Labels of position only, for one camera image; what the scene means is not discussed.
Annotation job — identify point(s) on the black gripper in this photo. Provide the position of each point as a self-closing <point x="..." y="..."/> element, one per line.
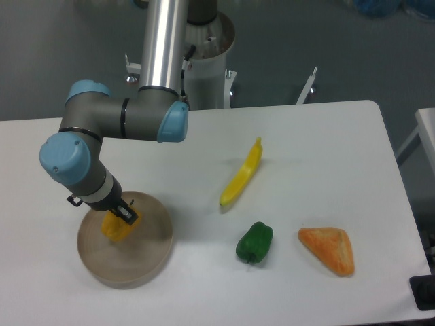
<point x="107" y="198"/>

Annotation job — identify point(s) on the yellow toy pepper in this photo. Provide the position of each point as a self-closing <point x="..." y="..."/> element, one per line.
<point x="116" y="229"/>

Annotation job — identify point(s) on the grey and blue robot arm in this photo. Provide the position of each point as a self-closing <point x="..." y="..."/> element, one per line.
<point x="71" y="156"/>

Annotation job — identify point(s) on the beige round plate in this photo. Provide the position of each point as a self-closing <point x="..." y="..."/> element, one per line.
<point x="135" y="259"/>

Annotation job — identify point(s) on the green toy pepper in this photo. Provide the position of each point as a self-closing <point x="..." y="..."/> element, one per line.
<point x="255" y="244"/>

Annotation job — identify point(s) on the yellow toy banana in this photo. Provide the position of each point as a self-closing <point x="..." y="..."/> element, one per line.
<point x="243" y="176"/>

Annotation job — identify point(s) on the orange toy bread wedge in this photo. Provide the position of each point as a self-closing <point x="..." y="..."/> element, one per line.
<point x="331" y="246"/>

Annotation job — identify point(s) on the black device at table edge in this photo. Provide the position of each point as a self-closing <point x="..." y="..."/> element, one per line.
<point x="423" y="291"/>

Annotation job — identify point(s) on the white side table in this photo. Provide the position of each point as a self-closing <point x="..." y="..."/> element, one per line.
<point x="423" y="134"/>

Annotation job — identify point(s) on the blue bundle in background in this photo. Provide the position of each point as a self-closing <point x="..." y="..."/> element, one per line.
<point x="420" y="9"/>

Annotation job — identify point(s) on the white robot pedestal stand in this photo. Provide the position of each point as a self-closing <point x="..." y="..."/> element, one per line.
<point x="206" y="82"/>

